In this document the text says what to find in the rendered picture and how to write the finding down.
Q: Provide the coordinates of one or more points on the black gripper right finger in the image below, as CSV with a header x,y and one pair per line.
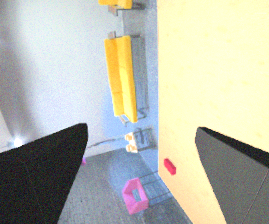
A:
x,y
238,174

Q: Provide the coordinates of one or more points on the small red block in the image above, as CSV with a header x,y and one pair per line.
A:
x,y
170,167

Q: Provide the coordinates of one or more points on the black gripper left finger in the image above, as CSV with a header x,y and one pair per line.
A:
x,y
35,178

